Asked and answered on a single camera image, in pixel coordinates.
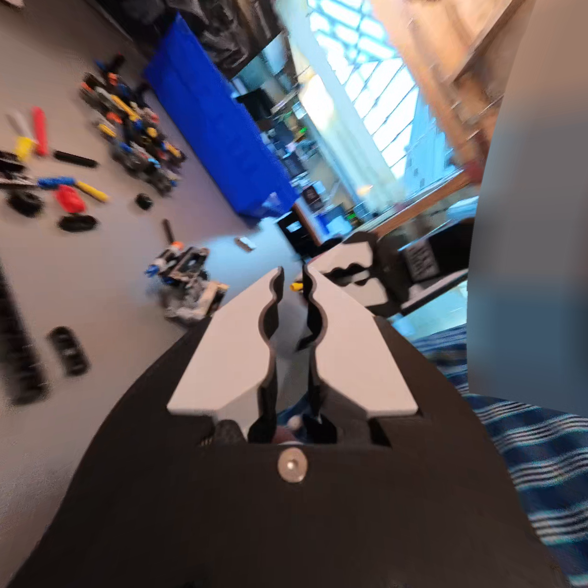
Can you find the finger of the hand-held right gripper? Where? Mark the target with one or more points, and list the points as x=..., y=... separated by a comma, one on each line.
x=374, y=296
x=351, y=255

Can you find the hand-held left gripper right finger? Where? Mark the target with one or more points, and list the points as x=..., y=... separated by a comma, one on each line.
x=363, y=363

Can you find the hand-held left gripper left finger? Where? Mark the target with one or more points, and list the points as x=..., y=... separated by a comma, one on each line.
x=220, y=358

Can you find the small lego engine assembly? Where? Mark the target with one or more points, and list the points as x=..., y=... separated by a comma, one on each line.
x=188, y=285

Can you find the thin black lego axle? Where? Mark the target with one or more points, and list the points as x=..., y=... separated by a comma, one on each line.
x=168, y=231

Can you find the short holed black lego beam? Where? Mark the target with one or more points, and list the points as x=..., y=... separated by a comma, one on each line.
x=69, y=350

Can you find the small black lego gear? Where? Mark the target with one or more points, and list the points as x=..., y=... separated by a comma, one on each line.
x=144, y=201

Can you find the short rounded black lego beam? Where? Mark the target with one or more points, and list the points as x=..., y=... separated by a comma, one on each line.
x=78, y=223

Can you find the long black lego beam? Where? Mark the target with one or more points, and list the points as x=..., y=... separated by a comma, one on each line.
x=18, y=335

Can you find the long yellow lego pin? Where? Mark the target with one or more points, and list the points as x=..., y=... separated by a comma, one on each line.
x=92, y=191

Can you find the red lego connector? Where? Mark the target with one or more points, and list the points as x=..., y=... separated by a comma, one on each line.
x=70, y=199

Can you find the large multicoloured lego assembly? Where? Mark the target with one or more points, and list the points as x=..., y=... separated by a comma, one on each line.
x=133, y=133

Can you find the blue lego pin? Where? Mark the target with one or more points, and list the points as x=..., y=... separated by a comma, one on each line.
x=50, y=183

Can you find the black lego tube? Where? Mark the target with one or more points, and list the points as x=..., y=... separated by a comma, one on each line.
x=76, y=159

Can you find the large black lego gear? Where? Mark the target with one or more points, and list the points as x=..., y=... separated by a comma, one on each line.
x=25, y=203

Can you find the black lego connector cluster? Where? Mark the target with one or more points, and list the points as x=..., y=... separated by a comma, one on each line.
x=13, y=172

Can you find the stubby yellow lego pin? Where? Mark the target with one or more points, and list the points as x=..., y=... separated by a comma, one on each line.
x=24, y=148

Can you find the long red lego axle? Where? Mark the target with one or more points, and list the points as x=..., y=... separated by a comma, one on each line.
x=40, y=131

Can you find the grey lego axle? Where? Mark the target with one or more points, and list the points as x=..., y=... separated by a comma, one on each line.
x=19, y=125

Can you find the black cabinet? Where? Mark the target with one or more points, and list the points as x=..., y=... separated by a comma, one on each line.
x=298, y=232

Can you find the large window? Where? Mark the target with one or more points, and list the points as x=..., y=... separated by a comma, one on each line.
x=367, y=73

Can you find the blue cloth cover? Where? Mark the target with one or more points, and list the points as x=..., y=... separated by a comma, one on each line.
x=206, y=115

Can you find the blue plaid shirt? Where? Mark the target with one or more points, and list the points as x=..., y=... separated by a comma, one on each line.
x=542, y=459

